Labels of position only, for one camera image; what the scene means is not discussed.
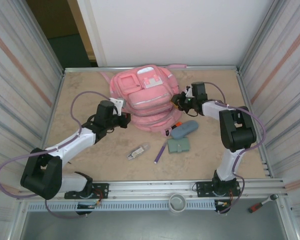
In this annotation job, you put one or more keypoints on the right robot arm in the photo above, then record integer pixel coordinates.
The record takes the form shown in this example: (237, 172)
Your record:
(237, 132)

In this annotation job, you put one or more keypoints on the green snap wallet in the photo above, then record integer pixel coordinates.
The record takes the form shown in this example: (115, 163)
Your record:
(178, 145)

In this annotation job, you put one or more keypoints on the orange black highlighter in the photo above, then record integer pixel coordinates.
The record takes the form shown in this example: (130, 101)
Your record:
(178, 124)

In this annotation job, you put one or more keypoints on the grey-blue glasses case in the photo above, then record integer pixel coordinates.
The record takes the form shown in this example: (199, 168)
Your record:
(183, 129)

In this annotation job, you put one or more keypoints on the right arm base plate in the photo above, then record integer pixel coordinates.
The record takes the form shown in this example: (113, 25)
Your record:
(202, 190)

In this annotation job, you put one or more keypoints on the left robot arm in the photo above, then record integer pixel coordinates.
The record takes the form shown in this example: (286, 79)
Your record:
(40, 175)

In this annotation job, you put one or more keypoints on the pink backpack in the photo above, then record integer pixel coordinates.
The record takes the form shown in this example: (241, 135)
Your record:
(145, 100)

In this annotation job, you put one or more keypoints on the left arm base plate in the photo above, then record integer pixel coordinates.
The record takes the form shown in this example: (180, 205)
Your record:
(102, 191)

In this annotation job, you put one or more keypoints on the red black ratchet wrench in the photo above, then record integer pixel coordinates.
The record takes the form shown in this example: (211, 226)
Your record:
(258, 206)

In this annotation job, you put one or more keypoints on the purple pen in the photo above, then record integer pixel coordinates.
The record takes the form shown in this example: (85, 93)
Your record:
(160, 154)

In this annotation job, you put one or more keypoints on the aluminium table frame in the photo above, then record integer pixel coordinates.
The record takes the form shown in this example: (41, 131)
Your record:
(152, 185)

